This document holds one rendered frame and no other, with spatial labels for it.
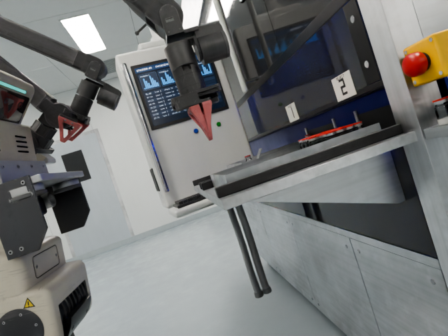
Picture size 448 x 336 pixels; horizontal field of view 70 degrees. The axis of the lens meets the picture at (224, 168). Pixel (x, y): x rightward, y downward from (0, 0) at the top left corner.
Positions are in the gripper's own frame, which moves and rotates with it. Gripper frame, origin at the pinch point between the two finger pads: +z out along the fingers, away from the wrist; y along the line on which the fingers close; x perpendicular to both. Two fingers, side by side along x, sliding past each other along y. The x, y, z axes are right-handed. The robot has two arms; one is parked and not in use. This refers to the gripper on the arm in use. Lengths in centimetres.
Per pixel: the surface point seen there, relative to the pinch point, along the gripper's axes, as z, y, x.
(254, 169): 9.2, 5.2, -5.8
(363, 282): 58, 35, 30
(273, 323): 100, 13, 105
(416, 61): 0.9, 33.7, -19.2
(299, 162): 10.8, 13.5, -8.0
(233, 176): 9.1, 0.8, -5.8
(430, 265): 43, 36, -3
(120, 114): -129, -65, 543
